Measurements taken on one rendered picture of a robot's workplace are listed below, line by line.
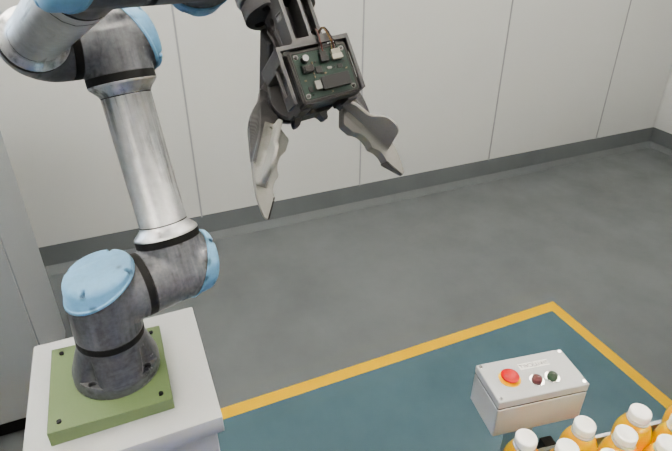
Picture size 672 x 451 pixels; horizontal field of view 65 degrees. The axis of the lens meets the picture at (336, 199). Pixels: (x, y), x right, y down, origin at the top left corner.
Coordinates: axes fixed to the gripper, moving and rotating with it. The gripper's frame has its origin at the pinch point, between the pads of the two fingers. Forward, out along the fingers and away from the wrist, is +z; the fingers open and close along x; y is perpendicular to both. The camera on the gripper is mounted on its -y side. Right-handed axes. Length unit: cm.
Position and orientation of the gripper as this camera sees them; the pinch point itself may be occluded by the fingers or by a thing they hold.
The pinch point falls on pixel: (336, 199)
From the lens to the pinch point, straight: 53.0
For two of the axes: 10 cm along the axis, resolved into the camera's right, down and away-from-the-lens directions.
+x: 8.9, -3.0, 3.5
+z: 3.2, 9.5, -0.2
